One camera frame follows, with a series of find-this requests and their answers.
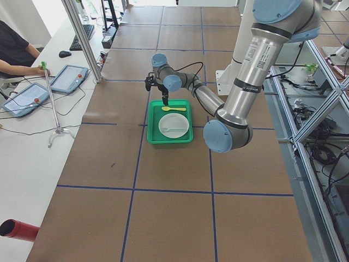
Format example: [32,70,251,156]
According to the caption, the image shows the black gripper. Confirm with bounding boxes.
[158,85,169,106]

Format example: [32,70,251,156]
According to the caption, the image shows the yellow plastic spoon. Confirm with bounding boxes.
[161,106,186,111]

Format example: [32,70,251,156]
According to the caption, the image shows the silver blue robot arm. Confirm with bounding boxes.
[145,1,323,153]

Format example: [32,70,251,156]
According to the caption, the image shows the white round plate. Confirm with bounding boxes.
[158,113,189,139]

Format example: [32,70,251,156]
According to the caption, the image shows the translucent plastic fork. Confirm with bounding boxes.
[160,128,187,133]

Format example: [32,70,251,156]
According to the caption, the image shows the green plastic tray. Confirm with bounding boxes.
[147,99,194,144]

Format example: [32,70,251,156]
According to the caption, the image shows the blue teach pendant far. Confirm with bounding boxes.
[50,64,88,94]

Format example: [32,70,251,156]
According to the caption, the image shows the blue teach pendant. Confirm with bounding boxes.
[1,82,49,117]
[50,64,88,94]

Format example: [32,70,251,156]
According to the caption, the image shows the black keyboard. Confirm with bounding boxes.
[69,24,95,52]

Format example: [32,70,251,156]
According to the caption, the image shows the metal stand with green clip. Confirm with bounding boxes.
[41,61,75,148]

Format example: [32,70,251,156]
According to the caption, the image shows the black computer mouse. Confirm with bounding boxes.
[58,50,71,58]

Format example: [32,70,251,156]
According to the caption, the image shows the blue teach pendant near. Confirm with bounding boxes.
[1,82,49,117]

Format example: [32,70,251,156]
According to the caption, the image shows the person in black shirt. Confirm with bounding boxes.
[1,21,45,78]

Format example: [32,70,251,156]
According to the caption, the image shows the red cylinder tube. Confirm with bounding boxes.
[1,219,40,242]

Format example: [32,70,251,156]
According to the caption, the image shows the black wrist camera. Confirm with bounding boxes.
[145,72,156,92]

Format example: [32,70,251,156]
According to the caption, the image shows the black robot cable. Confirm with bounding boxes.
[177,62,205,85]

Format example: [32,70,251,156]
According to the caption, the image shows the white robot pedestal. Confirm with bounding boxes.
[216,0,254,96]

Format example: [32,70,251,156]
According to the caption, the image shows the aluminium frame rail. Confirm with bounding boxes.
[62,0,103,83]

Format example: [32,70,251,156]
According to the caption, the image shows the tangled black floor cables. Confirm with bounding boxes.
[280,73,349,203]

